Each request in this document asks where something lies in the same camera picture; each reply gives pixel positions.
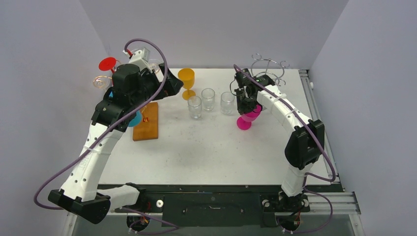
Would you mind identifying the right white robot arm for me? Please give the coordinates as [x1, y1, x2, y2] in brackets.
[234, 69, 325, 210]

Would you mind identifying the pink wine glass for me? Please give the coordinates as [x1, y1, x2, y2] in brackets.
[237, 105, 262, 130]

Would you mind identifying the aluminium rail frame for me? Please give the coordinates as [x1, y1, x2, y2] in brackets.
[61, 192, 365, 236]

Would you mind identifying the chrome wire glass rack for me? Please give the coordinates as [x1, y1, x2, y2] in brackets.
[249, 53, 290, 87]

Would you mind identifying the blue wine glass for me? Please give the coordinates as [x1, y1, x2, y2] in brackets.
[107, 91, 143, 128]

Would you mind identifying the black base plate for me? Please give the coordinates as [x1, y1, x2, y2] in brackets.
[97, 184, 343, 228]

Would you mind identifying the gold wire glass rack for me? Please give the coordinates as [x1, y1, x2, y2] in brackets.
[92, 71, 113, 89]

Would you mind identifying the clear wine glass back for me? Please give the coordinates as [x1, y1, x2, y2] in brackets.
[149, 59, 164, 82]

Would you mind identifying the red wine glass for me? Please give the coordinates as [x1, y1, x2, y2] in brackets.
[98, 57, 118, 73]

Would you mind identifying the wooden rack base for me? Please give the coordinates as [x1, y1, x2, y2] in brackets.
[132, 102, 159, 141]

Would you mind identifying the clear etched glass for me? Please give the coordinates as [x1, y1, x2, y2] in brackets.
[188, 96, 203, 119]
[220, 92, 235, 115]
[201, 88, 215, 111]

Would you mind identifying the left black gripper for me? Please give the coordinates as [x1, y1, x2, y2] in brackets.
[131, 63, 182, 108]

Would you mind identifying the yellow plastic goblet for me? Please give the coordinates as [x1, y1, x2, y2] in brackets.
[178, 68, 196, 100]

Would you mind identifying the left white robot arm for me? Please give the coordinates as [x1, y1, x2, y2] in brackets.
[48, 63, 183, 224]

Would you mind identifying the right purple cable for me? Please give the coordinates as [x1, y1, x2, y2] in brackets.
[233, 64, 337, 235]

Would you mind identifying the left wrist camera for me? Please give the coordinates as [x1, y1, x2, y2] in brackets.
[128, 47, 152, 70]

